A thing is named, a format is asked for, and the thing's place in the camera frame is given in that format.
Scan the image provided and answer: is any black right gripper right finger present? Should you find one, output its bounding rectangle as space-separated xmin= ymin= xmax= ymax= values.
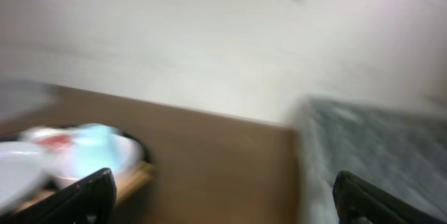
xmin=332 ymin=171 xmax=446 ymax=224

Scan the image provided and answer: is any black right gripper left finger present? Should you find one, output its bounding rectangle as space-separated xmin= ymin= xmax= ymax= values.
xmin=1 ymin=168 xmax=117 ymax=224

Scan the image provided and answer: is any white bowl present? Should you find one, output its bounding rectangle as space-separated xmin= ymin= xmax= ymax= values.
xmin=48 ymin=134 xmax=144 ymax=189

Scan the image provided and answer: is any light blue cup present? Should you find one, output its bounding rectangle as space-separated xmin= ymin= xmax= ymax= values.
xmin=73 ymin=124 xmax=120 ymax=177

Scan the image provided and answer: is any white plate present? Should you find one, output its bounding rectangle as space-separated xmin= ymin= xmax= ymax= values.
xmin=1 ymin=142 xmax=49 ymax=215

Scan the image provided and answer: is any grey dishwasher rack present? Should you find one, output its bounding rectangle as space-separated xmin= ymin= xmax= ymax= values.
xmin=288 ymin=97 xmax=446 ymax=223

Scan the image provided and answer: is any wooden chopstick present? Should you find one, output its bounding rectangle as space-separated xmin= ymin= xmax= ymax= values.
xmin=115 ymin=162 xmax=155 ymax=205

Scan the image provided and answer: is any red snack wrapper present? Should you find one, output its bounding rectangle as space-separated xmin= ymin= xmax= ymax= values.
xmin=35 ymin=134 xmax=73 ymax=151

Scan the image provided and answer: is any round black tray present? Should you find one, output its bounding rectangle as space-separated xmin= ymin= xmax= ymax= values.
xmin=0 ymin=124 xmax=153 ymax=190

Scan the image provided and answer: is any crumpled white tissue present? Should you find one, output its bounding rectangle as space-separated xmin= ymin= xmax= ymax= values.
xmin=18 ymin=126 xmax=73 ymax=143

